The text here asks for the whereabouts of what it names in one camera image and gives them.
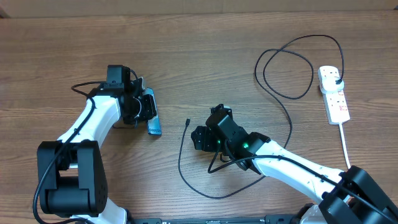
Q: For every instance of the blue Galaxy smartphone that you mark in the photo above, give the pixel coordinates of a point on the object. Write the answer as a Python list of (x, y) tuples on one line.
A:
[(153, 125)]

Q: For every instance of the white charger plug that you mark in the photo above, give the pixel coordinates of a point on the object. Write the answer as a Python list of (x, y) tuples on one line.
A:
[(329, 85)]

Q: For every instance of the white power strip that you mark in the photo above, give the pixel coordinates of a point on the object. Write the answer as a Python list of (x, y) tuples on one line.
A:
[(335, 103)]

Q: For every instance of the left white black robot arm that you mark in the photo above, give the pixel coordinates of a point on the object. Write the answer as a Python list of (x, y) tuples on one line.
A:
[(72, 181)]

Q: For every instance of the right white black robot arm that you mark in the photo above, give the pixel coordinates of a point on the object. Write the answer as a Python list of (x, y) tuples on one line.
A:
[(350, 196)]

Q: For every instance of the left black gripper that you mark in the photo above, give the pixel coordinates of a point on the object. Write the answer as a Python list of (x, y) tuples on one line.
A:
[(148, 112)]

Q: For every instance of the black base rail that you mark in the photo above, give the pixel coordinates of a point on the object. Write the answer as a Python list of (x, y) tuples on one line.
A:
[(268, 219)]

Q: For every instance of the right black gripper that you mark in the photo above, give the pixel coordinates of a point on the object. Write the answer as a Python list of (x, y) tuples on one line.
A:
[(206, 141)]

